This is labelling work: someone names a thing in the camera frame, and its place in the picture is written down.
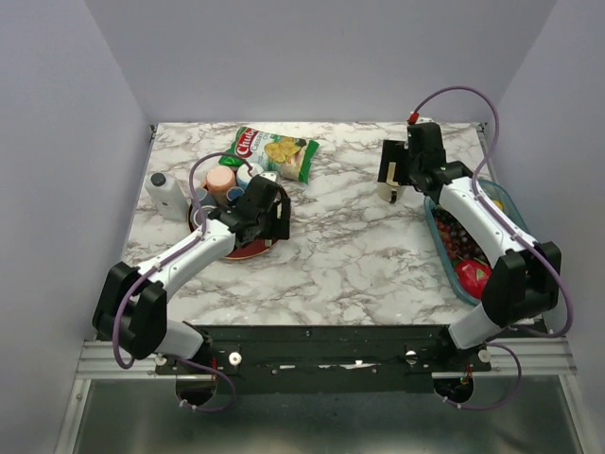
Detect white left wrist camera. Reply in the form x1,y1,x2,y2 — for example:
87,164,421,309
260,171,279,183

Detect red round tray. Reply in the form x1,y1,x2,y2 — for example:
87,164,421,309
188,203,279,260

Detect white bottle grey cap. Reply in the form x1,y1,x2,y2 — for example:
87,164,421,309
144,172,189,221

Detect dark grey mug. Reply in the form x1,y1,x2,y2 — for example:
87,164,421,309
191,187,216,207

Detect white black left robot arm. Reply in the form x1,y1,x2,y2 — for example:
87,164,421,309
92,175,291,374

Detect green chips bag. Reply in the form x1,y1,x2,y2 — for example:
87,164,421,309
218,127,320,183

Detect dark blue mug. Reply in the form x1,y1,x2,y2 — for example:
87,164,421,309
226,186,245,204

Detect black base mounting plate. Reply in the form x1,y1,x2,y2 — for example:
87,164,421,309
154,323,493,396

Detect cream mug with black rim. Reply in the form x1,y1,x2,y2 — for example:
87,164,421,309
376,183,406,204

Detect teal transparent fruit container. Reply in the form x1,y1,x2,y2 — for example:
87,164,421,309
423,182,523,306

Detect light blue white mug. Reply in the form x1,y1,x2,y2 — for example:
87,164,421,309
236,163,265,189

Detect pink upside-down mug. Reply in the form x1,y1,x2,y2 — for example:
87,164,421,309
205,166,236,195

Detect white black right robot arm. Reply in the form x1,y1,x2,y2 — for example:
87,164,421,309
377,122,562,371

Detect red toy dragon fruit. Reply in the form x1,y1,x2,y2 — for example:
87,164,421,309
455,259,492,300

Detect dark toy grapes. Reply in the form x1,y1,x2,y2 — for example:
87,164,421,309
431,206,488,264

